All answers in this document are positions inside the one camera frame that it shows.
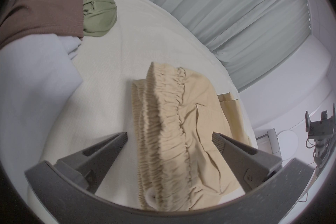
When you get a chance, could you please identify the white garment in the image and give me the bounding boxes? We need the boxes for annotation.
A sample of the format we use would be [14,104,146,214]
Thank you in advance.
[0,34,84,145]

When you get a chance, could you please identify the tan shorts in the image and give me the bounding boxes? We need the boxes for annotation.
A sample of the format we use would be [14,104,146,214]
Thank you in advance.
[130,61,254,211]

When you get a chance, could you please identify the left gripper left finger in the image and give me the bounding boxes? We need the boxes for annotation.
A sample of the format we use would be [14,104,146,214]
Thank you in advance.
[56,132,128,194]

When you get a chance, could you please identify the pale green curtain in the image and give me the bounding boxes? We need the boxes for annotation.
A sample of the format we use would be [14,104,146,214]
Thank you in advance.
[115,0,314,92]

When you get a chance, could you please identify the bed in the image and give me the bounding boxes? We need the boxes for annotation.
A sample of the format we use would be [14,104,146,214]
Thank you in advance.
[0,0,282,215]

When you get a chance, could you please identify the brown garment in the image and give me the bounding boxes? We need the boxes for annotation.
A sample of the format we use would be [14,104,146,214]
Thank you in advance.
[0,0,84,49]

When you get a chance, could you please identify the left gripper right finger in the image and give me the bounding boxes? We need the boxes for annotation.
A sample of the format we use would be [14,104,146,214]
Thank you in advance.
[212,132,282,195]

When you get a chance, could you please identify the green garment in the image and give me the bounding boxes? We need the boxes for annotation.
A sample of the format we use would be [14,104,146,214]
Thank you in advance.
[83,0,118,37]

